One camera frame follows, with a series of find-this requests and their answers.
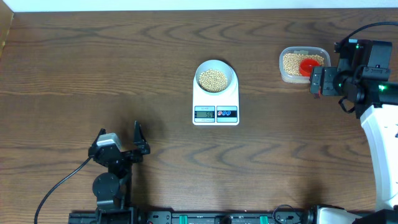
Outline clear plastic container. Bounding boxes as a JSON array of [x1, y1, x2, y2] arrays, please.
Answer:
[[279, 47, 331, 84]]

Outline orange measuring scoop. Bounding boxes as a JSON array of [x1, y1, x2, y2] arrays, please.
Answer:
[[298, 58, 321, 77]]

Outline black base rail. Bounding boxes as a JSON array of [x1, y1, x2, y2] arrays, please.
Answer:
[[68, 211, 317, 224]]

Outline pile of soybeans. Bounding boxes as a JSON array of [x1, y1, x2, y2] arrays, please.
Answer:
[[282, 53, 325, 76]]

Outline soybeans in grey bowl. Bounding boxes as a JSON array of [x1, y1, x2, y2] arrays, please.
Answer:
[[199, 69, 228, 93]]

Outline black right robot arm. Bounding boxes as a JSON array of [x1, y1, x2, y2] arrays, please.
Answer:
[[302, 39, 397, 223]]

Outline white digital kitchen scale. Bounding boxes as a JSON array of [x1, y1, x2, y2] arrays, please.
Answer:
[[192, 69, 240, 126]]

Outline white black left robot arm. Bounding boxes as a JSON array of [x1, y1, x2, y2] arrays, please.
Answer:
[[88, 121, 150, 223]]

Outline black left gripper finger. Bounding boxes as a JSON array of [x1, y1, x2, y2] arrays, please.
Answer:
[[88, 128, 107, 156], [134, 121, 150, 155]]

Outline grey round bowl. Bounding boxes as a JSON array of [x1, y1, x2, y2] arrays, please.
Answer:
[[193, 60, 234, 93]]

